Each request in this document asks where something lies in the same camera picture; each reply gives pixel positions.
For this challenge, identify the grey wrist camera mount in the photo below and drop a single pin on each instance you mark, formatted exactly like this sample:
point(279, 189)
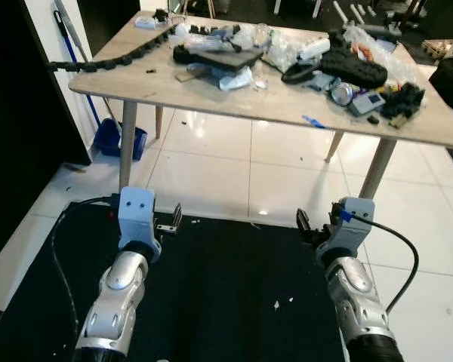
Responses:
point(355, 230)
point(136, 215)

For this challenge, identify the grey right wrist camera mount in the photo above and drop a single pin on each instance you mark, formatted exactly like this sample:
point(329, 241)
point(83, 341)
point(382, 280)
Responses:
point(355, 230)

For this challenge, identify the light wooden table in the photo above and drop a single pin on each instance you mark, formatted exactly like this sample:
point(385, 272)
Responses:
point(211, 102)

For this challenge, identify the clear plastic wrap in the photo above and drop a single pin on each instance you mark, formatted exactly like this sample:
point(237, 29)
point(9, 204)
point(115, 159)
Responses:
point(283, 51)

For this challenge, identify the small blue pen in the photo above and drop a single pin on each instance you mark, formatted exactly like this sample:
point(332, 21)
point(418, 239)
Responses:
point(313, 121)

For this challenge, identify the black plastic parts cluster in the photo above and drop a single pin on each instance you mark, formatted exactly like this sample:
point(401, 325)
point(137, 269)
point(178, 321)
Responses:
point(405, 99)

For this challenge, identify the black floor rug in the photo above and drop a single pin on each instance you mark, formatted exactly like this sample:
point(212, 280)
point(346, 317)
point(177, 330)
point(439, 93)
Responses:
point(234, 302)

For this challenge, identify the black treaded shoe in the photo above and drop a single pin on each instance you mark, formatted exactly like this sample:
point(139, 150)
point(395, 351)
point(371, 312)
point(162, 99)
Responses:
point(355, 69)

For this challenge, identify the black cabinet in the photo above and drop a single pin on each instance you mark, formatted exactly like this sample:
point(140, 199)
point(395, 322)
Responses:
point(15, 113)

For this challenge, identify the clear plastic bag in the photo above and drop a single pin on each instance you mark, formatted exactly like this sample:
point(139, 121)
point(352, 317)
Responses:
point(377, 47)

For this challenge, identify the blue dustpan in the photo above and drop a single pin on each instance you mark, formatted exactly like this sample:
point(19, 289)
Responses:
point(128, 142)

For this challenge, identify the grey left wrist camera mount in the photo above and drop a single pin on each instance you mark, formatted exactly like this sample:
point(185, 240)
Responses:
point(136, 215)

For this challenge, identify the white cylinder part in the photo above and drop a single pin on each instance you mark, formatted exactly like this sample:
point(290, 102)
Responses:
point(315, 48)

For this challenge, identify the silver drink can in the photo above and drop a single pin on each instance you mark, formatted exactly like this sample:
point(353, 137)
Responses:
point(341, 93)

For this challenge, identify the grey device with screen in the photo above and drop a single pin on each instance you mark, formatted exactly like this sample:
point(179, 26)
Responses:
point(367, 102)

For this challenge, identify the black bag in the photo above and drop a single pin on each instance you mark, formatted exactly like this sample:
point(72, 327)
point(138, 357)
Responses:
point(449, 83)

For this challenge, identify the white blue plastic pouch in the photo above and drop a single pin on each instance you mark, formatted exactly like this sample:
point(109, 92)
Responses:
point(235, 78)

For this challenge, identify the wooden pallet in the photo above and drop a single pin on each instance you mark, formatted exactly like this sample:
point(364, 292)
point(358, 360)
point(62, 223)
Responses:
point(438, 50)

